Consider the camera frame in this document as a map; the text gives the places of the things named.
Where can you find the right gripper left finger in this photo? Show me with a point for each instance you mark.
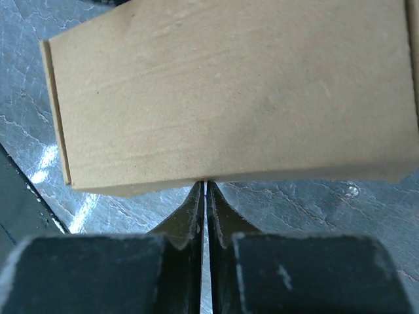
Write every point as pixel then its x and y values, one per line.
pixel 156 272

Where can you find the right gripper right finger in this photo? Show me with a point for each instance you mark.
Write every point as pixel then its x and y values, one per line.
pixel 257 272

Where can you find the brown cardboard box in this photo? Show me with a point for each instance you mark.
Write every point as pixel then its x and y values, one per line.
pixel 161 94

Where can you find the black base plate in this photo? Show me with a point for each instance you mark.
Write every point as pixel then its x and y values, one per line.
pixel 23 211

